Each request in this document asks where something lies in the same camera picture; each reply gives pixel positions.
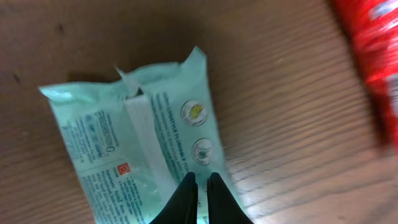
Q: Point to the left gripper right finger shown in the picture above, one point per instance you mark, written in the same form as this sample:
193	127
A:
222	207

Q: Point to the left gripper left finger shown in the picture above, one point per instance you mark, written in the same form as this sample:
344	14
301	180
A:
183	204

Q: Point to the light green wipes pack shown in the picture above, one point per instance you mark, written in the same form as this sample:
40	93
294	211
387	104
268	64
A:
133	141

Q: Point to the red snack bag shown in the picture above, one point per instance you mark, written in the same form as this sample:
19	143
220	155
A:
371	26

